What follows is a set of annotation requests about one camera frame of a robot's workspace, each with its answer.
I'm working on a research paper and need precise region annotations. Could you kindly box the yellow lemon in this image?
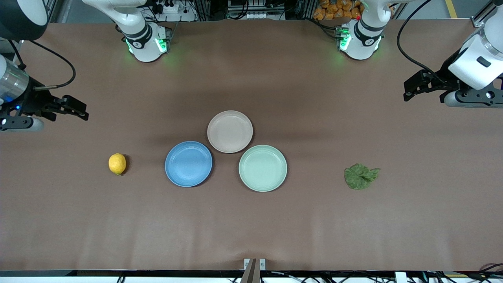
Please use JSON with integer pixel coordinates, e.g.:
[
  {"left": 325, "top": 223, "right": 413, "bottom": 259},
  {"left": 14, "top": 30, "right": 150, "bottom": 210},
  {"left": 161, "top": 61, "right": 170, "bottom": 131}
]
[{"left": 108, "top": 153, "right": 127, "bottom": 176}]

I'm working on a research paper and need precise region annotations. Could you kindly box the green lettuce leaf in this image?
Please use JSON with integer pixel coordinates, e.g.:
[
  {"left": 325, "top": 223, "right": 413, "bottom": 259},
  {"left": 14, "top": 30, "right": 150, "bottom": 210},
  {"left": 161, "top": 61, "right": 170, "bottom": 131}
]
[{"left": 344, "top": 163, "right": 381, "bottom": 191}]

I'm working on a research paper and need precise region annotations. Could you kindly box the bag of orange fruits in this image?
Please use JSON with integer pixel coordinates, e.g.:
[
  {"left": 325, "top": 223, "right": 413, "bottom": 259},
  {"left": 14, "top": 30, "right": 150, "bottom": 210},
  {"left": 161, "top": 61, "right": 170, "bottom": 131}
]
[{"left": 313, "top": 0, "right": 364, "bottom": 21}]

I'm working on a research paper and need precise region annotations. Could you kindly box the blue plate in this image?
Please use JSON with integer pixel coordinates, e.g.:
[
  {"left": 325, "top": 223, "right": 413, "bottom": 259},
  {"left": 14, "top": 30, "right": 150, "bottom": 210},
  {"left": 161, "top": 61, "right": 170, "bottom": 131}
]
[{"left": 165, "top": 141, "right": 213, "bottom": 187}]

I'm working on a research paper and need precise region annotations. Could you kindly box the white power strip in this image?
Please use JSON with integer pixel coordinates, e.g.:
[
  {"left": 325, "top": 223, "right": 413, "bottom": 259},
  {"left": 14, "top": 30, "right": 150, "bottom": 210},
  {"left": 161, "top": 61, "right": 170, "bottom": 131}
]
[{"left": 151, "top": 2, "right": 180, "bottom": 14}]

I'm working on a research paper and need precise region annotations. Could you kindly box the beige plate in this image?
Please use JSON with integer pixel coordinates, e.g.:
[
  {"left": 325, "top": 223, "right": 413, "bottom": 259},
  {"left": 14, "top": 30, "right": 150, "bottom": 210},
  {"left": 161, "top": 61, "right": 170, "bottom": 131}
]
[{"left": 207, "top": 110, "right": 254, "bottom": 154}]

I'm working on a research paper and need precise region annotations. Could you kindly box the brown table cover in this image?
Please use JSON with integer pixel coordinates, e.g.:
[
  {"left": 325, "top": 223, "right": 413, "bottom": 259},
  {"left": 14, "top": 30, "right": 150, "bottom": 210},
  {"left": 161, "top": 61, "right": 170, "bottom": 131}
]
[{"left": 0, "top": 20, "right": 503, "bottom": 272}]

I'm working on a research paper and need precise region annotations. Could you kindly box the light green plate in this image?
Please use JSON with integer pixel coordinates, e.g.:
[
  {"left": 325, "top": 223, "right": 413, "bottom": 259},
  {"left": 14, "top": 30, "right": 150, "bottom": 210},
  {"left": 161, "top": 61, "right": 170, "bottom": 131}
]
[{"left": 239, "top": 145, "right": 288, "bottom": 193}]

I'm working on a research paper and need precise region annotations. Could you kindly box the white control equipment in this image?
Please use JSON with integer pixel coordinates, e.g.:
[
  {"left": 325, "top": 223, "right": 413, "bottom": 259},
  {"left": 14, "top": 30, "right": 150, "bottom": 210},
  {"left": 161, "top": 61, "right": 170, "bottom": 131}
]
[{"left": 227, "top": 0, "right": 286, "bottom": 20}]

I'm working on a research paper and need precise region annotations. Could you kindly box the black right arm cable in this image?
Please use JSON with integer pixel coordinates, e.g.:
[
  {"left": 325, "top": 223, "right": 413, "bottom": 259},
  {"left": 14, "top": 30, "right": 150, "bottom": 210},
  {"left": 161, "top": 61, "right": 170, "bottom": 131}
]
[{"left": 8, "top": 39, "right": 76, "bottom": 91}]

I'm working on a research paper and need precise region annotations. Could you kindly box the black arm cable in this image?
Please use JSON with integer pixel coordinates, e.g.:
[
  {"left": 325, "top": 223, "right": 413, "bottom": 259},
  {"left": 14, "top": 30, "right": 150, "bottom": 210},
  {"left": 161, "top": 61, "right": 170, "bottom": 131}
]
[
  {"left": 8, "top": 39, "right": 76, "bottom": 91},
  {"left": 396, "top": 0, "right": 439, "bottom": 79}
]

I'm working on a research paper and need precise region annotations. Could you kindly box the aluminium frame profile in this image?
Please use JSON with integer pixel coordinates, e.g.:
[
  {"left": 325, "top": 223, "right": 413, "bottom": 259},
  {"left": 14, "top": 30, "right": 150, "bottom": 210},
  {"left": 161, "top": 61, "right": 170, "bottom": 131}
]
[{"left": 470, "top": 4, "right": 496, "bottom": 28}]

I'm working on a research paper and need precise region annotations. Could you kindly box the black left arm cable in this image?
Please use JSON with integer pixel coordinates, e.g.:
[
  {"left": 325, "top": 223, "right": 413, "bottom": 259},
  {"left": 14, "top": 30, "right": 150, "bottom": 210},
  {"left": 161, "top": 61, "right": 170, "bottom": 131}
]
[{"left": 396, "top": 0, "right": 439, "bottom": 79}]

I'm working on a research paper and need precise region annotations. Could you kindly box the silver table edge bracket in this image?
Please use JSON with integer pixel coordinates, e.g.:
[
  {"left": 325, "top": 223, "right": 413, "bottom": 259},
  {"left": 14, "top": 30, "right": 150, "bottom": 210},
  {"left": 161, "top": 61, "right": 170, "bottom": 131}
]
[{"left": 244, "top": 258, "right": 266, "bottom": 271}]

